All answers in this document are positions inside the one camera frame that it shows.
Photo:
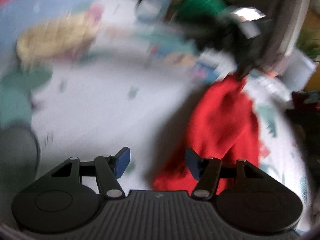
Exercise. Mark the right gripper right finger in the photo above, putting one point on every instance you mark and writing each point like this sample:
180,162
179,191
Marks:
205,171

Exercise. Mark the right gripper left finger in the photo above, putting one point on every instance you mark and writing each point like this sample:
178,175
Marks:
110,168

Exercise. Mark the red knit sweater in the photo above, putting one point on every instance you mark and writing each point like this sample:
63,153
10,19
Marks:
223,125

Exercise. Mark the dark clothes pile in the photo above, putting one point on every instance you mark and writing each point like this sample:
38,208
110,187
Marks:
305,113

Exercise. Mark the black green gloved hand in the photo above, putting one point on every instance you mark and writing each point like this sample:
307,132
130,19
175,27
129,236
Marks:
206,13

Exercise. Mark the pink white curtain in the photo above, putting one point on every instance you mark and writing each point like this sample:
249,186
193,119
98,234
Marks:
284,37

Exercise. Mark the cartoon printed play mat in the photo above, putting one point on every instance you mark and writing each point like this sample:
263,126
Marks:
118,95

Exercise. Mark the cream folded garment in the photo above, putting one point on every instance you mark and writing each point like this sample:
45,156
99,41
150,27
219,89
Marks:
66,37

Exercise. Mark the pink blue blanket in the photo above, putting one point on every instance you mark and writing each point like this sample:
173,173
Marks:
17,15

